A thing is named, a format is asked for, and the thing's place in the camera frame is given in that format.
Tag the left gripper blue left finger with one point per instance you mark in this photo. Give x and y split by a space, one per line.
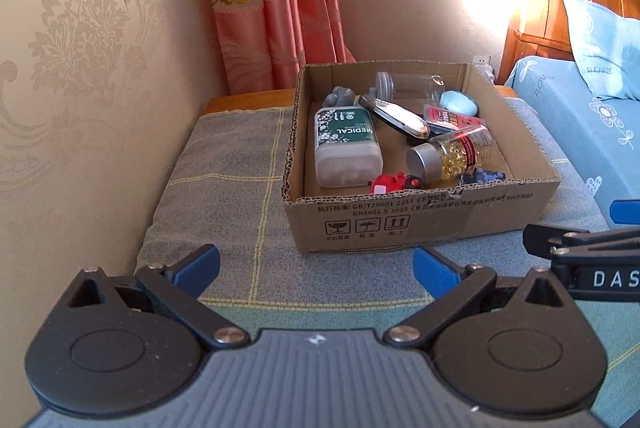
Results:
194 273

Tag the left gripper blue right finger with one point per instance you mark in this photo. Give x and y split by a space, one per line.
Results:
434 272

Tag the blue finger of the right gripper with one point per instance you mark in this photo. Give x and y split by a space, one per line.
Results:
625 212

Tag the red wooden toy train car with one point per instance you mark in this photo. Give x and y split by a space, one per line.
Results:
389 183

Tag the black toy train engine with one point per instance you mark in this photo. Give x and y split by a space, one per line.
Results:
481 176

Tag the capsule bottle with silver cap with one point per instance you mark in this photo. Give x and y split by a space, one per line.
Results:
452 154

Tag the white green medical bottle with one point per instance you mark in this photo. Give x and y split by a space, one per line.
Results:
346 149

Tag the pink card case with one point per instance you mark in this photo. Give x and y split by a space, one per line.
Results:
441 120

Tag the clear plastic jar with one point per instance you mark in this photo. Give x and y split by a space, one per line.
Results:
394 86

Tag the grey rubber animal toy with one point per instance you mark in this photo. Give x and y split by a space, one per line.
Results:
340 97

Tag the blue floral bed sheet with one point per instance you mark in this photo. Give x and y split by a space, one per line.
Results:
600 136

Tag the checked blue grey blanket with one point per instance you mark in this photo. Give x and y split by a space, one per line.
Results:
226 190

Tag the blue floral pillow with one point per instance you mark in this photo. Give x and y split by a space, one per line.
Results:
605 47

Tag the white wall charger plug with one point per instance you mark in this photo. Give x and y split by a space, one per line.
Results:
482 63

